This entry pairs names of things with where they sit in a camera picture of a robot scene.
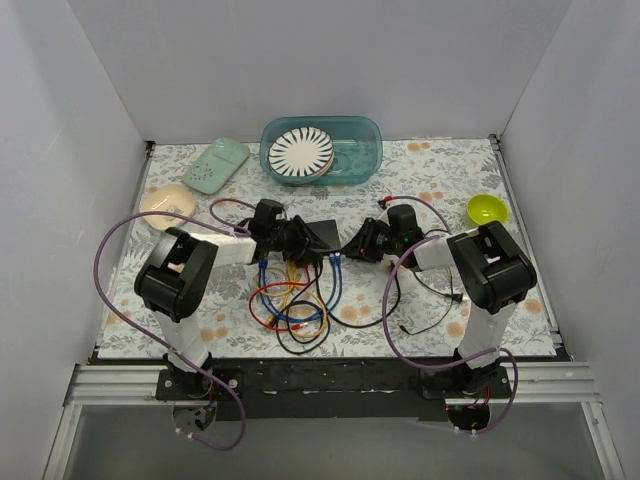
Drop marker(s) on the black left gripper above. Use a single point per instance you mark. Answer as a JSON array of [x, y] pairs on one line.
[[298, 236]]

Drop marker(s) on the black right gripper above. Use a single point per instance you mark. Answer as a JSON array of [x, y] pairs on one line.
[[367, 240]]

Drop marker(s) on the black network switch box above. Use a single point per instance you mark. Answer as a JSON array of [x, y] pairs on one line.
[[324, 236]]

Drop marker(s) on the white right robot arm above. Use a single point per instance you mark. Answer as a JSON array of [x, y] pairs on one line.
[[495, 272]]

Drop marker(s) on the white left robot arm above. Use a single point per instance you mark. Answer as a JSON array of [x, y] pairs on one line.
[[174, 278]]

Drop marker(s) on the floral table mat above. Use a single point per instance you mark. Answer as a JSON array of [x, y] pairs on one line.
[[436, 177]]

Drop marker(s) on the blue striped white plate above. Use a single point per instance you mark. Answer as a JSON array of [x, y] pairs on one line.
[[301, 152]]

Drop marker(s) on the teal plastic basin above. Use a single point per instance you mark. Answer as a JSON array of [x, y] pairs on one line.
[[358, 149]]

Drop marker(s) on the green rectangular ceramic dish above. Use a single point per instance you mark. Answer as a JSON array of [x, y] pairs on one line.
[[216, 165]]

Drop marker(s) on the lime green bowl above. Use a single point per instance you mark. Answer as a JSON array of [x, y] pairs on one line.
[[482, 209]]

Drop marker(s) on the beige square panda dish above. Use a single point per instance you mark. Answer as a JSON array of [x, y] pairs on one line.
[[172, 198]]

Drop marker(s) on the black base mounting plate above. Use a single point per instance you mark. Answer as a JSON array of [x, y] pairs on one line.
[[349, 388]]

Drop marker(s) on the aluminium frame rail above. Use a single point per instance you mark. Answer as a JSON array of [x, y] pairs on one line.
[[137, 384]]

